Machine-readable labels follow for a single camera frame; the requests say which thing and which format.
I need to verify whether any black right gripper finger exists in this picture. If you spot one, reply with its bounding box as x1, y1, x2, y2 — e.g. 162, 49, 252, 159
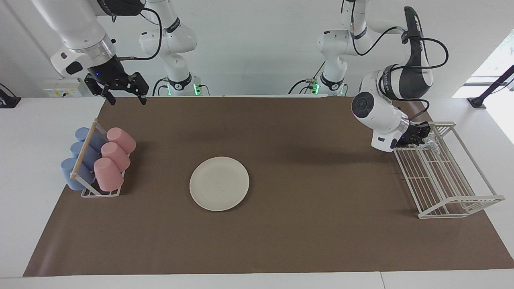
84, 76, 117, 106
131, 72, 149, 106

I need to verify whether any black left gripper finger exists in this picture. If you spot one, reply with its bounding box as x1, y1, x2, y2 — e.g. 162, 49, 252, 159
416, 124, 431, 145

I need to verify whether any silver crinkled foil pouch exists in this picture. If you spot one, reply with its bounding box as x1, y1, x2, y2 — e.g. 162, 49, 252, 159
424, 134, 442, 155

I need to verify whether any cream round plate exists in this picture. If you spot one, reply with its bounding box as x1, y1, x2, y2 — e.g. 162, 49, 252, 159
189, 156, 250, 212

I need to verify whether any blue plastic cup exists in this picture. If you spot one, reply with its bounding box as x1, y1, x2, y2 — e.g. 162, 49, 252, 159
60, 157, 97, 191
70, 141, 101, 169
75, 127, 107, 153

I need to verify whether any pink plastic cup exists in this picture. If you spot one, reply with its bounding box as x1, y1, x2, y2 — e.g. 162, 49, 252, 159
94, 157, 124, 192
106, 127, 137, 155
100, 142, 131, 171

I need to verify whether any white cup rack wooden rod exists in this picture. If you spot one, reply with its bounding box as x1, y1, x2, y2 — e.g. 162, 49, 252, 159
69, 118, 131, 198

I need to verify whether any black table clamp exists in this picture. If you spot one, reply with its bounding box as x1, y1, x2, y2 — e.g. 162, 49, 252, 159
0, 83, 21, 109

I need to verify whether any brown table mat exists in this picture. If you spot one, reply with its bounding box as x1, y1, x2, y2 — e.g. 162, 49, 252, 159
23, 96, 514, 277

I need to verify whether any black base cable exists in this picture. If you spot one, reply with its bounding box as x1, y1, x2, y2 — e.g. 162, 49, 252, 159
288, 79, 312, 95
152, 77, 169, 97

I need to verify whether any white wall socket box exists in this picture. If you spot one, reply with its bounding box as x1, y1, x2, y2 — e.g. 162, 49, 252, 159
42, 77, 87, 98

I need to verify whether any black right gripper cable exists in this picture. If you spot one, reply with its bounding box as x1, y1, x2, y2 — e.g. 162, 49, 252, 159
116, 8, 163, 61

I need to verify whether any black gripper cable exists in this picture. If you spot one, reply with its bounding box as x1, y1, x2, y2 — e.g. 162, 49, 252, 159
350, 16, 449, 121
116, 8, 163, 61

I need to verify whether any white wire dish rack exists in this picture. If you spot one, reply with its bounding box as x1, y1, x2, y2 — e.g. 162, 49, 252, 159
390, 122, 506, 219

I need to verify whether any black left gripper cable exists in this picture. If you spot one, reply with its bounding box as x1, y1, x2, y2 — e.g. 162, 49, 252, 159
350, 16, 449, 121

